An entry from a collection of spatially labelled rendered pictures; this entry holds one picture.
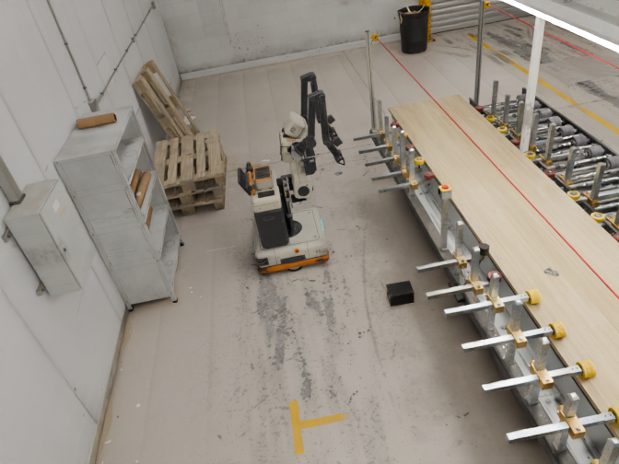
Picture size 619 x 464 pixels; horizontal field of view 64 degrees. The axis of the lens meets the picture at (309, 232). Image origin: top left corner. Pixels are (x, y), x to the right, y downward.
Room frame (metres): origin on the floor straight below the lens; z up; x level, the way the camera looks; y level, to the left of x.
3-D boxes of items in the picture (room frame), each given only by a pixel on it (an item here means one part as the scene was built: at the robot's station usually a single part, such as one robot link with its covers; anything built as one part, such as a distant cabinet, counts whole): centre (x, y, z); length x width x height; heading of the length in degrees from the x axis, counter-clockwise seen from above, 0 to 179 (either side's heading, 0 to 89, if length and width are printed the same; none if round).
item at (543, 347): (1.40, -0.95, 0.93); 0.04 x 0.04 x 0.48; 2
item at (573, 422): (1.13, -0.96, 0.95); 0.14 x 0.06 x 0.05; 2
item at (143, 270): (3.84, 1.53, 0.78); 0.90 x 0.45 x 1.55; 2
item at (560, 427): (1.11, -0.93, 0.95); 0.50 x 0.04 x 0.04; 92
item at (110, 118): (3.95, 1.54, 1.59); 0.30 x 0.08 x 0.08; 92
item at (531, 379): (1.36, -0.92, 0.95); 0.50 x 0.04 x 0.04; 92
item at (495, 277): (1.90, -0.94, 0.89); 0.04 x 0.04 x 0.48; 2
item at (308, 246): (3.83, 0.20, 0.16); 0.67 x 0.64 x 0.25; 92
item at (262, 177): (3.83, 0.32, 0.87); 0.23 x 0.15 x 0.11; 2
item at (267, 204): (3.83, 0.29, 0.59); 0.55 x 0.34 x 0.83; 2
